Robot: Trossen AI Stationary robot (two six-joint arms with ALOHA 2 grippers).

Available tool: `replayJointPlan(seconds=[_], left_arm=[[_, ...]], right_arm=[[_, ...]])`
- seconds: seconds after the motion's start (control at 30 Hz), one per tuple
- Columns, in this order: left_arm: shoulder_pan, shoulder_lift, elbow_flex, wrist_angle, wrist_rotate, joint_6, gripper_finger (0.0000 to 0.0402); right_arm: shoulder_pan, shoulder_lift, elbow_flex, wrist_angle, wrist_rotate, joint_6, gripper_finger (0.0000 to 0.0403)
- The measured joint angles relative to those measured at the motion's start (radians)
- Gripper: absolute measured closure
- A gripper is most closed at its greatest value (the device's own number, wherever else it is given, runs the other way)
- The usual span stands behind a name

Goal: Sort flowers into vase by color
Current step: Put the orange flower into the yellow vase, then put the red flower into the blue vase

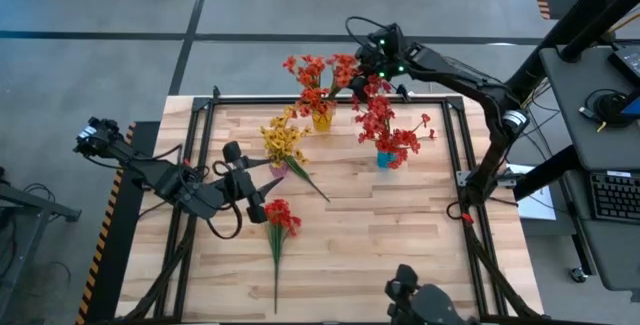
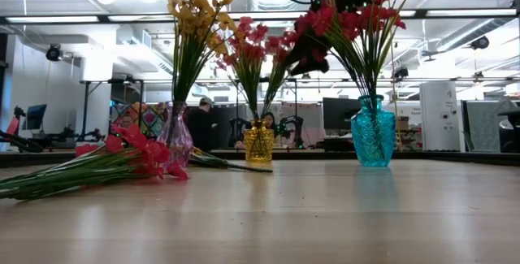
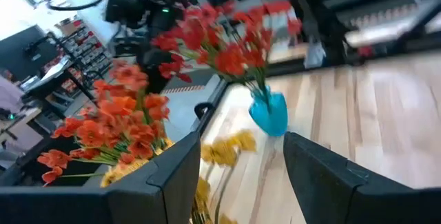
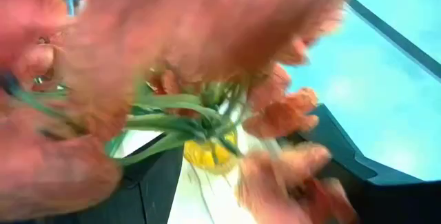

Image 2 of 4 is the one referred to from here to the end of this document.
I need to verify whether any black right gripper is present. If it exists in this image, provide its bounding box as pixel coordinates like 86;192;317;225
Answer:
284;0;340;77

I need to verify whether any turquoise glass vase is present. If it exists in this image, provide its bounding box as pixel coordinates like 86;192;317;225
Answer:
349;93;397;168

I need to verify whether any yellow glass vase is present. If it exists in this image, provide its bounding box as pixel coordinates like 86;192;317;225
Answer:
242;118;276;163

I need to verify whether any purple glass vase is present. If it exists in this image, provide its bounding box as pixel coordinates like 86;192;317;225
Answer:
156;101;194;168

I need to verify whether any black computer monitor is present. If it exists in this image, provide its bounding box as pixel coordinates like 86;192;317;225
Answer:
21;103;48;132
322;97;362;132

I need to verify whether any person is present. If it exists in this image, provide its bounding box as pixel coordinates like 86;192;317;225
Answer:
259;111;281;135
186;96;220;151

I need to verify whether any white pillar with panel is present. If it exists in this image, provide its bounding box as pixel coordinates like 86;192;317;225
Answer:
419;80;461;151

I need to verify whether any long ceiling light strip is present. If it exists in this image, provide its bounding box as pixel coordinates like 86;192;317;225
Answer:
425;8;518;17
5;15;102;24
107;11;310;23

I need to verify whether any grey patterned partition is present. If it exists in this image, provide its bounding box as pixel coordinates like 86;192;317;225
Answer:
461;100;513;154

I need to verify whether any colourful patterned cloth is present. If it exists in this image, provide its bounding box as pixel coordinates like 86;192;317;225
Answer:
110;101;167;139

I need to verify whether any black office chair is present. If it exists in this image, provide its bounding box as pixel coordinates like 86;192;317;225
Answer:
497;108;520;154

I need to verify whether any black truss stand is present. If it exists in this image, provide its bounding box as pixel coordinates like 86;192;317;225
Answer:
80;77;145;139

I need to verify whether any red and black device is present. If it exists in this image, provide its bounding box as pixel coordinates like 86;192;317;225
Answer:
6;105;26;137

